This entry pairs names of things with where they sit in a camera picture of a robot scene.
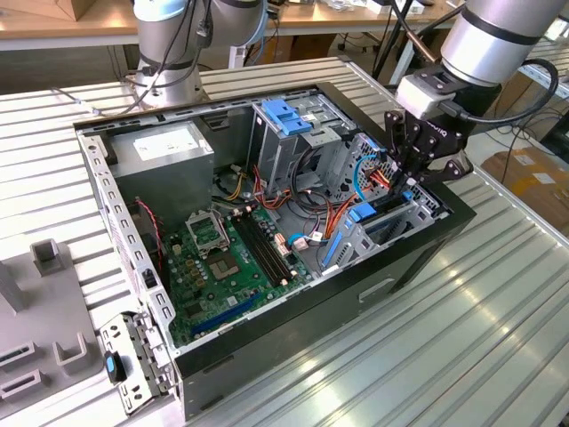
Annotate black case fan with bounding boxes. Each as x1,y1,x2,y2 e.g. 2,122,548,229
128,197,169,290

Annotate yellow black wire bundle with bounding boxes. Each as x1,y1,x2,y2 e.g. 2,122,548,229
212,164,251,202

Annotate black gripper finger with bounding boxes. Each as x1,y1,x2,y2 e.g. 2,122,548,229
415,153,473,183
384,109,428,190

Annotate blue data wire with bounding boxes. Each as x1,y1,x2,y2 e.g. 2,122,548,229
353,145,385,202
286,230,333,253

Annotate silver optical drive cage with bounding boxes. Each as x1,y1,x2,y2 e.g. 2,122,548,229
246,95,357,197

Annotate hard disk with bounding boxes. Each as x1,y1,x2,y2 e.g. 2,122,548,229
320,189,414,275

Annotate orange red power wire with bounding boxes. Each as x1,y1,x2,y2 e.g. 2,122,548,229
364,164,404,190

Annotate silver slot cover bracket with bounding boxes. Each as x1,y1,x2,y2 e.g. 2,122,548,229
100,310,179,417

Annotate CPU socket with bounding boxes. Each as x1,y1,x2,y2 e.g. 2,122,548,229
204,252,244,285

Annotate grey parts rack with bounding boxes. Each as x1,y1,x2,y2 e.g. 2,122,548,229
0,238,179,427

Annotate green motherboard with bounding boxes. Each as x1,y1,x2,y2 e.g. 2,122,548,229
162,206,315,348

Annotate large cardboard box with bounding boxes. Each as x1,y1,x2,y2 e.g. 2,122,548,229
482,149,569,232

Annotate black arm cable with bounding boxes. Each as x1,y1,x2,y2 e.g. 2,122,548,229
146,0,214,90

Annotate black PC case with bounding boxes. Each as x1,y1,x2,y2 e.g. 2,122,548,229
73,81,477,422

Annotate wooden desk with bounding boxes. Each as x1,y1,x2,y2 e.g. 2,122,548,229
0,0,463,88

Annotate grey power supply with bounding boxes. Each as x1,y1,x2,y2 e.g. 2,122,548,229
108,120,216,228

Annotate cable with metal connector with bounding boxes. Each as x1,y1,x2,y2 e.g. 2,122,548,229
49,84,152,117

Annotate blue expansion slot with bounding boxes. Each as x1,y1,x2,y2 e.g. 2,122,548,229
189,288,263,338

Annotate orange red wire bundle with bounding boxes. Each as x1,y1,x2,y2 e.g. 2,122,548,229
252,164,361,244

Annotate black blue latch tab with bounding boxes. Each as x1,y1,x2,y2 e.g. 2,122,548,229
102,350,128,384

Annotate blue drive cage latch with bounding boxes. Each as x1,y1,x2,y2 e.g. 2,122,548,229
261,100,302,137

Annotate metal socket cover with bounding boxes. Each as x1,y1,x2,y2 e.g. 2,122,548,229
185,208,232,259

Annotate black RAM slot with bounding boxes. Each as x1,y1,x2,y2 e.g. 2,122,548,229
232,214,283,289
244,211,293,281
249,209,299,278
237,213,288,286

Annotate black camera cable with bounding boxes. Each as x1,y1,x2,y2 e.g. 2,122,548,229
439,57,560,125

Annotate silver disk bay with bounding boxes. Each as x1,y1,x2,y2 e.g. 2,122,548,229
317,132,449,275

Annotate RAM stick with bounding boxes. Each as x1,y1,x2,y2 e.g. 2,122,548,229
0,348,35,367

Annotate black tripod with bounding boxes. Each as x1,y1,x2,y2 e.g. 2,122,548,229
371,0,413,88

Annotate small cardboard box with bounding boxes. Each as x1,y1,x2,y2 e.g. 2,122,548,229
66,0,97,21

